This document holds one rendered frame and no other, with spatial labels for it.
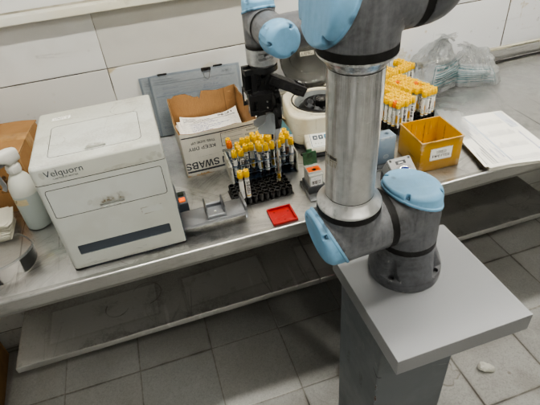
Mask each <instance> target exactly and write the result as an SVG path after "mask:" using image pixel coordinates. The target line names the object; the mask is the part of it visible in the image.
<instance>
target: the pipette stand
mask: <svg viewBox="0 0 540 405"><path fill-rule="evenodd" d="M395 140H396V134H394V133H393V132H392V131H390V130H389V129H387V130H383V131H380V138H379V147H378V162H377V170H376V171H378V170H381V169H382V168H383V167H384V166H385V164H386V162H387V161H388V160H391V159H394V155H395Z"/></svg>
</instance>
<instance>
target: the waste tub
mask: <svg viewBox="0 0 540 405"><path fill-rule="evenodd" d="M464 137H465V135H464V134H463V133H462V132H460V131H459V130H458V129H456V128H455V127H454V126H453V125H451V124H450V123H449V122H447V121H446V120H445V119H444V118H443V117H441V116H436V117H429V118H424V119H420V120H416V121H408V122H404V123H400V132H399V146H398V153H399V154H400V155H401V156H402V157H403V156H407V155H409V156H410V157H411V160H412V161H413V163H414V165H415V168H416V170H419V171H423V172H427V171H430V170H437V169H441V168H444V167H449V166H455V165H458V162H459V158H460V151H461V147H462V143H463V139H464Z"/></svg>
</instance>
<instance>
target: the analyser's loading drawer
mask: <svg viewBox="0 0 540 405"><path fill-rule="evenodd" d="M219 197H220V200H219V201H216V202H210V203H207V204H205V201H204V198H202V202H203V205H204V207H200V208H197V209H193V210H190V211H184V212H181V213H180V214H181V217H182V223H183V226H184V230H188V229H191V228H195V227H200V226H203V225H207V224H210V223H216V222H219V221H222V220H225V219H231V218H234V217H238V216H241V215H246V217H248V207H247V204H246V203H245V200H244V198H243V196H242V194H241V191H240V192H239V198H236V199H232V200H229V201H226V202H224V201H223V197H222V195H221V194H220V195H219ZM214 210H216V211H217V212H214Z"/></svg>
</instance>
